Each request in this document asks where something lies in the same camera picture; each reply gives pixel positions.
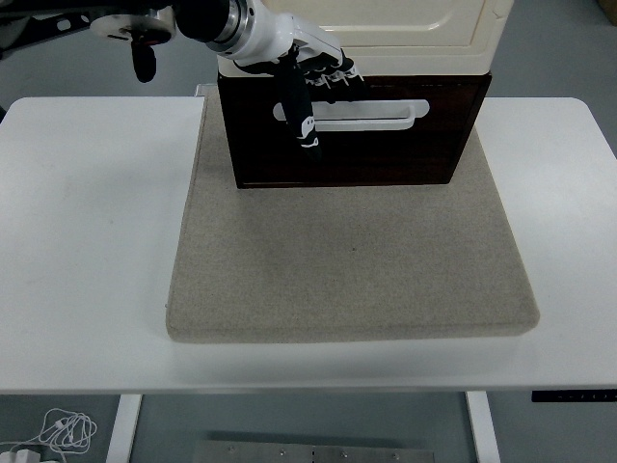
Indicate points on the black table control panel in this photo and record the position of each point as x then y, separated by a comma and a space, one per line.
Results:
573, 396

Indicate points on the cream plastic cabinet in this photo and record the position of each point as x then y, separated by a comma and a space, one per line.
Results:
410, 53

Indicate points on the cardboard box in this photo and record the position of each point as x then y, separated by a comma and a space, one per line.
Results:
609, 9

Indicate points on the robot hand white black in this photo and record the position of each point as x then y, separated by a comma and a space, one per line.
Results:
275, 34

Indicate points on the white table bracket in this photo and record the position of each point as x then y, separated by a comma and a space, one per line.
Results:
202, 89

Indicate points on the white table leg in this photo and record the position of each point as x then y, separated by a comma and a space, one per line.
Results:
483, 429
123, 429

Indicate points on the grey metal plate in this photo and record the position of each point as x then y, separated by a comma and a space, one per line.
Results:
313, 453

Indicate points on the dark wooden drawer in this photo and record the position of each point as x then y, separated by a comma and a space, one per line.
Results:
250, 116

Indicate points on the white power adapter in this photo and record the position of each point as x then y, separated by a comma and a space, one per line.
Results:
21, 455

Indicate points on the grey fabric mat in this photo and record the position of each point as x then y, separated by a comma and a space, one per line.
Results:
352, 265

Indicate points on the dark wooden drawer housing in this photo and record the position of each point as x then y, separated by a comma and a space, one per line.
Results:
347, 164

